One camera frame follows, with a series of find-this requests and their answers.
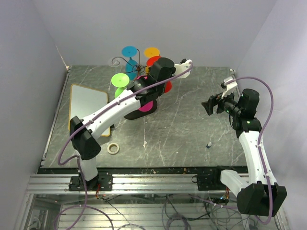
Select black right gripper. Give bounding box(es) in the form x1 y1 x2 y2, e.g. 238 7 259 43
202 88 242 117

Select red plastic wine glass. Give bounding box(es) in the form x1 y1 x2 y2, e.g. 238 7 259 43
149 57 175 82

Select pink plastic wine glass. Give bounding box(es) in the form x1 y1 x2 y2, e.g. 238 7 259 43
136 75 153 113

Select orange plastic wine glass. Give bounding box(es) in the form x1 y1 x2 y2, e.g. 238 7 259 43
144 47 161 73

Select blue plastic wine glass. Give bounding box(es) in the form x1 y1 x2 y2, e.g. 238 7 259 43
121 46 138 81

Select green plastic wine glass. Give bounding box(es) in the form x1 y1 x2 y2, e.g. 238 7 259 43
111 73 130 98

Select clear wine glass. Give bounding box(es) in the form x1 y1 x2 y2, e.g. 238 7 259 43
107 57 121 68

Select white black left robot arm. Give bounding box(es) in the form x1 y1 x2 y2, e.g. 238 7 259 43
70 57 176 190

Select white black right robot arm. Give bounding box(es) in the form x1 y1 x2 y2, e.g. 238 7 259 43
201 89 287 217

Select masking tape roll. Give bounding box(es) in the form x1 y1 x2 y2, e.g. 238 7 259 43
107 143 120 155

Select yellow-framed whiteboard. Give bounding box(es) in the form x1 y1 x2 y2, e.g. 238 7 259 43
68 84 108 129

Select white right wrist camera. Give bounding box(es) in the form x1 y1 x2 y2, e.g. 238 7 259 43
221 76 237 99

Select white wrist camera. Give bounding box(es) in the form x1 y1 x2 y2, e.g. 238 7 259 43
173 59 193 79
221 76 237 99

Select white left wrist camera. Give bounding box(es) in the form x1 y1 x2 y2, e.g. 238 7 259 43
173 59 193 79

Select copper wire wine glass rack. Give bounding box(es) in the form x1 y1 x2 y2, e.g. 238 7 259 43
109 46 158 120

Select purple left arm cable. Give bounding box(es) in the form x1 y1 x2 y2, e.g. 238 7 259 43
53 62 194 230

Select aluminium mounting rail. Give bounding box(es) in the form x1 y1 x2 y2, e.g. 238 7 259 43
26 166 225 195

